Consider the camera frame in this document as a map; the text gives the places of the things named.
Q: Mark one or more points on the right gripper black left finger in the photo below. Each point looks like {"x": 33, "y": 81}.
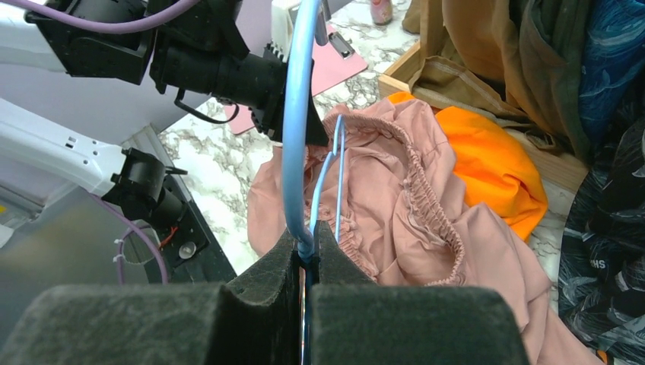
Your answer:
{"x": 253, "y": 319}

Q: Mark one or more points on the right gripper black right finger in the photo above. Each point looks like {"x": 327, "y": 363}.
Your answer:
{"x": 354, "y": 321}

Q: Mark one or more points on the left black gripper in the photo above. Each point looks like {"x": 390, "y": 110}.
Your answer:
{"x": 255, "y": 82}

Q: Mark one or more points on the pink shorts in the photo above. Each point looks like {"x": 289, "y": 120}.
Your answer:
{"x": 403, "y": 222}

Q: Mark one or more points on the blue wire hanger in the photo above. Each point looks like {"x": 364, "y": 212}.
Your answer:
{"x": 309, "y": 28}

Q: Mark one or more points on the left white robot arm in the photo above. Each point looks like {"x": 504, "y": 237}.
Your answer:
{"x": 79, "y": 77}

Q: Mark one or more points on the brown hanging shorts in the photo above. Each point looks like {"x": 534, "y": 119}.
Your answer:
{"x": 469, "y": 56}

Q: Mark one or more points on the orange shorts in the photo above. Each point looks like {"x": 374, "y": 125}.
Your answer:
{"x": 495, "y": 169}

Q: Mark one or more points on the dark leaf print shorts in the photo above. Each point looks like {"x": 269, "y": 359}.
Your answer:
{"x": 601, "y": 274}

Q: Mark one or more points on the dark green hanging shorts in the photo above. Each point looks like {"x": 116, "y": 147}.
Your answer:
{"x": 551, "y": 40}

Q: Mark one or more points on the blue patterned hanging shorts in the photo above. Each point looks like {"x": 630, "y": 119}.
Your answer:
{"x": 613, "y": 57}

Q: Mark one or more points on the pink clipboard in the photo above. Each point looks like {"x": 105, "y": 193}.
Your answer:
{"x": 334, "y": 63}

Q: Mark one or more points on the pink bottle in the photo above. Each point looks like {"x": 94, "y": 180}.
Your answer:
{"x": 381, "y": 11}

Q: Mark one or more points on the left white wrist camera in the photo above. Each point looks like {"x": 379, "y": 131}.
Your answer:
{"x": 284, "y": 14}

